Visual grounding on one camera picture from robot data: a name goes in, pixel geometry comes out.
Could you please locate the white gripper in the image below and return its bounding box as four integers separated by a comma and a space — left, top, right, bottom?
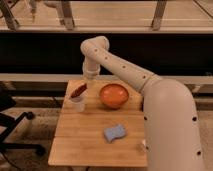
83, 68, 100, 84

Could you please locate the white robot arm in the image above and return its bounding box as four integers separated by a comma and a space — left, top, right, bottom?
80, 36, 204, 171

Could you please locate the white ceramic cup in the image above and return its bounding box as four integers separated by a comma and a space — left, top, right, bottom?
71, 95, 85, 112

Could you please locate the orange bowl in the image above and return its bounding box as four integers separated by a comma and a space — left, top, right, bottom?
99, 84, 129, 109

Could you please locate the blue sponge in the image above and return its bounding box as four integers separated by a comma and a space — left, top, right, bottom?
104, 124, 126, 143

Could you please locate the wooden table top board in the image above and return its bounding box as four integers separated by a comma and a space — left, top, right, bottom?
48, 80, 147, 167

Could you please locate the black office chair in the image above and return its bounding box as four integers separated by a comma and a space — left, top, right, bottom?
0, 87, 46, 156

